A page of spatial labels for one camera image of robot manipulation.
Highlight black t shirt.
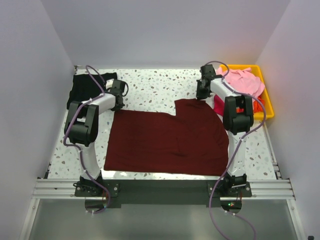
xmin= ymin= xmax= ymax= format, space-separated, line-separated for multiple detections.
xmin=66 ymin=72 xmax=118 ymax=110

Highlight dark red t shirt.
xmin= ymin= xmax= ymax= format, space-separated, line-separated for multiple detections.
xmin=104 ymin=99 xmax=229 ymax=176

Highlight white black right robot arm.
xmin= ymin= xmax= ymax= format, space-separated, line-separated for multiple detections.
xmin=196 ymin=63 xmax=254 ymax=197

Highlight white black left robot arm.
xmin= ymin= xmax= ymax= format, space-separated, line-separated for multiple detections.
xmin=63 ymin=79 xmax=129 ymax=196

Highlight magenta t shirt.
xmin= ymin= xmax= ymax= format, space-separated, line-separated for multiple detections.
xmin=213 ymin=95 xmax=225 ymax=116

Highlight pink t shirt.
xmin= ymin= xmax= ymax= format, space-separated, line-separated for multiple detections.
xmin=224 ymin=67 xmax=265 ymax=98

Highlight orange t shirt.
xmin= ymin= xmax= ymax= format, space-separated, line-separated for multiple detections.
xmin=236 ymin=96 xmax=265 ymax=114

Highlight yellow plastic bin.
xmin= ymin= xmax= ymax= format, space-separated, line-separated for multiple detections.
xmin=216 ymin=64 xmax=274 ymax=120

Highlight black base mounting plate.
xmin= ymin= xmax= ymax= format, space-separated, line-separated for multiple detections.
xmin=73 ymin=179 xmax=253 ymax=209

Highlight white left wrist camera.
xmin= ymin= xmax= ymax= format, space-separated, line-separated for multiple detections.
xmin=105 ymin=79 xmax=114 ymax=89

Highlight aluminium frame rail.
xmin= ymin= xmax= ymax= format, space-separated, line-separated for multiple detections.
xmin=31 ymin=119 xmax=297 ymax=201

